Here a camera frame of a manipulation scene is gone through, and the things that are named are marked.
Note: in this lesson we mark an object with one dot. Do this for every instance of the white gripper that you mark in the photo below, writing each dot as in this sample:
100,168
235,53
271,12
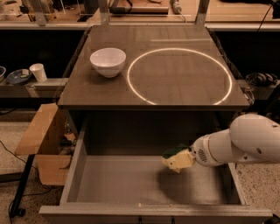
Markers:
201,152

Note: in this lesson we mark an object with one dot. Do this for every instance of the green and yellow sponge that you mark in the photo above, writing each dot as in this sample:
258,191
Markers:
171,152

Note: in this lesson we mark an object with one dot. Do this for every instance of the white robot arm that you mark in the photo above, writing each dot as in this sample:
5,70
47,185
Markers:
249,139

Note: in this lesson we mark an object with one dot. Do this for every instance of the grey open top drawer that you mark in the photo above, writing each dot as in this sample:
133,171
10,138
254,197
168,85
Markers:
117,177

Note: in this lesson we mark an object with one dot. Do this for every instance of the white ceramic bowl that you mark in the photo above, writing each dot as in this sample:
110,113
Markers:
108,62

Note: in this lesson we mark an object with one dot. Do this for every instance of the cardboard box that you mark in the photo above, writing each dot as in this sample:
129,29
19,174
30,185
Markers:
47,140

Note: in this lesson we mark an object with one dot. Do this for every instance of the white paper cup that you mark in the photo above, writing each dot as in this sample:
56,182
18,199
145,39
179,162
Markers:
38,71

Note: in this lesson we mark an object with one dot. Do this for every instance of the black table leg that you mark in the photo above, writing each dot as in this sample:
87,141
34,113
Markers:
14,209

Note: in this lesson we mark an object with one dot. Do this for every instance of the dark blue plate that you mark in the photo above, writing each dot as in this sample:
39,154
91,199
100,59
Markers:
19,77

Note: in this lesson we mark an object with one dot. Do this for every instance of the blue bowl at left edge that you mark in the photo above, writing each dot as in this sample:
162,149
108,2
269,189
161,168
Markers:
2,73

